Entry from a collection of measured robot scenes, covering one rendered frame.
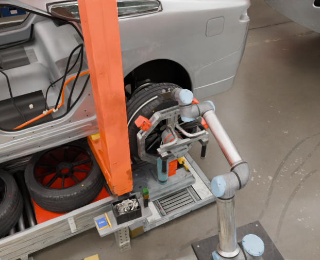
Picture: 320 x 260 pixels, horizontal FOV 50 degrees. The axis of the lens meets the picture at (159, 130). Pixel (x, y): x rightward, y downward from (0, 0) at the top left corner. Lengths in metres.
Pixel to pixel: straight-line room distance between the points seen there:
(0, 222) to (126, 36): 1.69
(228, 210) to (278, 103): 2.71
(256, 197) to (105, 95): 2.00
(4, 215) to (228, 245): 1.69
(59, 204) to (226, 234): 1.39
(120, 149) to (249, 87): 2.78
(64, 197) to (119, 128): 0.88
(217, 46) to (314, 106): 2.10
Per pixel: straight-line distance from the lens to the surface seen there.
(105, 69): 1.97
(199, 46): 2.92
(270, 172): 3.76
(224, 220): 2.20
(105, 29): 1.86
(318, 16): 4.57
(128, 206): 2.66
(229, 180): 2.04
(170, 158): 2.88
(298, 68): 5.44
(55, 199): 2.92
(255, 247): 2.48
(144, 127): 2.49
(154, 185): 3.19
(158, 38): 2.68
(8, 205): 2.98
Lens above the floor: 2.75
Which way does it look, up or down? 43 degrees down
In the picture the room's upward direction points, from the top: straight up
